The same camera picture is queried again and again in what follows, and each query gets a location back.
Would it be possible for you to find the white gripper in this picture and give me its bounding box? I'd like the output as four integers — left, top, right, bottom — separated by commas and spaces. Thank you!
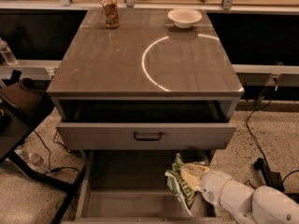
180, 163, 232, 206

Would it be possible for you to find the green jalapeno chip bag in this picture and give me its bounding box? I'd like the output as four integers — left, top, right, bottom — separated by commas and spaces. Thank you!
164, 153, 197, 216

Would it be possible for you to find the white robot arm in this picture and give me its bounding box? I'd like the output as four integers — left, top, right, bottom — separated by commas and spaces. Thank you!
180, 163, 299, 224

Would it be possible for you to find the open grey lower drawer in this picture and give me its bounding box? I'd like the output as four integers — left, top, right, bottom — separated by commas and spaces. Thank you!
62, 150, 236, 224

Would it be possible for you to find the grey drawer cabinet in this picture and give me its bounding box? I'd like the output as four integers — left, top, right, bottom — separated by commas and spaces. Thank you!
46, 8, 245, 224

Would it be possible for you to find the black floor stand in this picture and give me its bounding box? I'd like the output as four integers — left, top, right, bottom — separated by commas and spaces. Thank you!
253, 158, 284, 191

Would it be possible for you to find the white bowl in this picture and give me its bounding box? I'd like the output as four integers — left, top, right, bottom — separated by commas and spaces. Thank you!
167, 8, 202, 29

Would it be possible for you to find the clear water bottle on floor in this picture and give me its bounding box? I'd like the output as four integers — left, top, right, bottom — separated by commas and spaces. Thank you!
15, 149, 47, 174

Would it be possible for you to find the dark brown chair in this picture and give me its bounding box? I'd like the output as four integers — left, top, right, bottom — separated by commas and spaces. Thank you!
0, 78, 86, 224

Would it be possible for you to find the orange patterned drink can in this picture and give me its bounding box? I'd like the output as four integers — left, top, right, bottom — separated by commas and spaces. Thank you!
101, 0, 120, 29

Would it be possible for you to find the clear water bottle on shelf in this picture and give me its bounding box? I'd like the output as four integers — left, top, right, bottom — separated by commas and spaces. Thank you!
0, 39, 17, 65

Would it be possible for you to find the black cable on right floor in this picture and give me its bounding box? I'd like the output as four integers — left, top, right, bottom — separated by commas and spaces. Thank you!
242, 98, 299, 190

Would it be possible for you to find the black cable on floor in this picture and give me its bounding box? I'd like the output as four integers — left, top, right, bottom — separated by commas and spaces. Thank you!
242, 98, 299, 190
32, 130, 81, 175

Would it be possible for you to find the black cable on left floor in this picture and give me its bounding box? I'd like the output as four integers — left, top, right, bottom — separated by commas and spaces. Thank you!
32, 130, 81, 175

